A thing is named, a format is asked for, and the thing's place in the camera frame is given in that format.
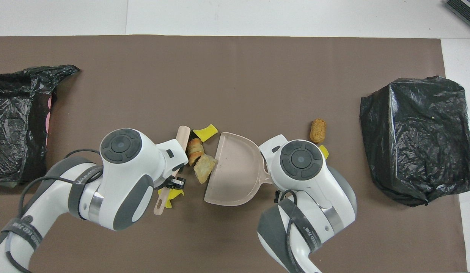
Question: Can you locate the notched yellow sponge piece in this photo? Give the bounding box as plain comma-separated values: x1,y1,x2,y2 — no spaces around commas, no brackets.
157,188,185,209

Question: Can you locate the orange striped bread piece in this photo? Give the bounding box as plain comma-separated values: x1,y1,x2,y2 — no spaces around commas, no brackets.
187,138,205,166

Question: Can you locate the beige hand brush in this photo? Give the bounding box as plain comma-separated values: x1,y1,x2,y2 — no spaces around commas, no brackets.
153,126,191,217

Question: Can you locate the small yellow sponge piece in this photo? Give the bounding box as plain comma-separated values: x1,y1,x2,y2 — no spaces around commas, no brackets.
192,123,218,143

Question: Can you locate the beige plastic dustpan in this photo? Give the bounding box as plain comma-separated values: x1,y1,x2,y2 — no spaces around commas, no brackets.
203,132,273,207

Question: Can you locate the pink bin with black bag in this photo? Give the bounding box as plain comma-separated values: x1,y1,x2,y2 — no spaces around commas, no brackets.
0,64,80,188

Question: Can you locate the brown table mat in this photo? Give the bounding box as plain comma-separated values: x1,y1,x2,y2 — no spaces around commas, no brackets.
0,35,468,273

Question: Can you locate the grey ribbed device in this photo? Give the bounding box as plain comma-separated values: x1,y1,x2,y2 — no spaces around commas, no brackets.
443,0,470,21

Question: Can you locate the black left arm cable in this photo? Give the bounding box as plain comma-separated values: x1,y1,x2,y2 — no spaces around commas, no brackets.
0,149,102,273

